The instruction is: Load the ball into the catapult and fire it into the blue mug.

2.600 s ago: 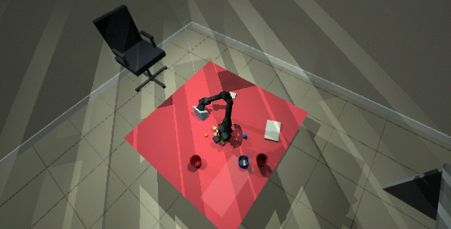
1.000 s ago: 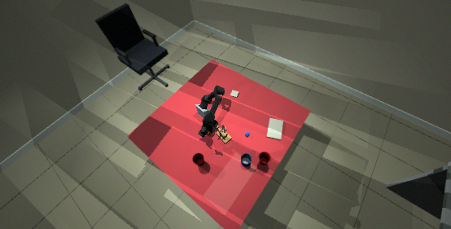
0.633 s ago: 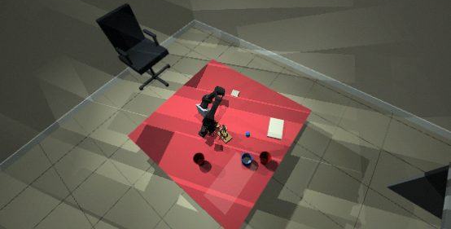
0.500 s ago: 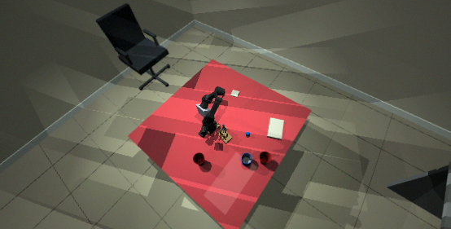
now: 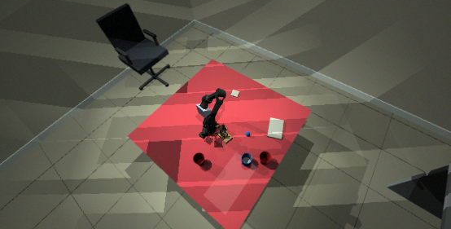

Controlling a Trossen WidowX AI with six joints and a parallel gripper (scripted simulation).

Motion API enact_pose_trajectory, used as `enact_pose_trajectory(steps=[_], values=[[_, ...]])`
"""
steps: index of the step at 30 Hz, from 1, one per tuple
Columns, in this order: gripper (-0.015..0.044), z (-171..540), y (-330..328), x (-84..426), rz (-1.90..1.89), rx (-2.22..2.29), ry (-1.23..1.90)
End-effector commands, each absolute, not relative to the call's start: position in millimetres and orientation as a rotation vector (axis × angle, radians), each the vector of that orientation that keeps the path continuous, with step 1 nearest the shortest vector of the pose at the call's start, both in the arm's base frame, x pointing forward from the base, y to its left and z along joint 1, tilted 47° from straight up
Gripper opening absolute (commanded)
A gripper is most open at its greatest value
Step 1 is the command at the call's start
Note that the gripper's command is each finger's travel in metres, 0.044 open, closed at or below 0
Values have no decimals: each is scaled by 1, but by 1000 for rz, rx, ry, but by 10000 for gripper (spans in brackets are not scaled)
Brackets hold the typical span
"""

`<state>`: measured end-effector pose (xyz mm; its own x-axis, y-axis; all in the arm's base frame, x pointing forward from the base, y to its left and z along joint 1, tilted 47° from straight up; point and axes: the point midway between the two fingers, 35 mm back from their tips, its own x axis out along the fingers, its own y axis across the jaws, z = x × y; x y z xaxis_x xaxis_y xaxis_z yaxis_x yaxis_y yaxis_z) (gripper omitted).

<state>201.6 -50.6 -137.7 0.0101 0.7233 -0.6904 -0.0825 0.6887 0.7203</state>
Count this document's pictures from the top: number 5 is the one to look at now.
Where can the dark blue mug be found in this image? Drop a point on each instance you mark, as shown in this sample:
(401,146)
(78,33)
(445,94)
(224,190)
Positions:
(246,159)

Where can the dark red cup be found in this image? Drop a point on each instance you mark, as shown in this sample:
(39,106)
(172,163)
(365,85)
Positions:
(265,158)
(198,159)

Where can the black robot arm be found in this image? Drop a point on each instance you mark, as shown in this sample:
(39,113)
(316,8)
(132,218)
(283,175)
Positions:
(210,119)

